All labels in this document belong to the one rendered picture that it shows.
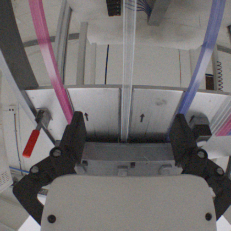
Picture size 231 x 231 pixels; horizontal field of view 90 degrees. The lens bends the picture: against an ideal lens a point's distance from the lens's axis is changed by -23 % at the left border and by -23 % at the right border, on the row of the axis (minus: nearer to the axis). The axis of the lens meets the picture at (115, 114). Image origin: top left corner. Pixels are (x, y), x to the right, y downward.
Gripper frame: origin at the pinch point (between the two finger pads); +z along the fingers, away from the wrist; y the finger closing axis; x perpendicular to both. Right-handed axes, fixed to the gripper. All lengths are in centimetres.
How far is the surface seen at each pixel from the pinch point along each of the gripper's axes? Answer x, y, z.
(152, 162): -19.5, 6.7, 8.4
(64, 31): 2.7, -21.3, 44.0
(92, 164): -22.0, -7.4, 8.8
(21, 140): -153, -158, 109
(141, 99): -4.8, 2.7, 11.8
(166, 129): -14.0, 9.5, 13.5
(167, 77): -76, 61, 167
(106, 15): 7, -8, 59
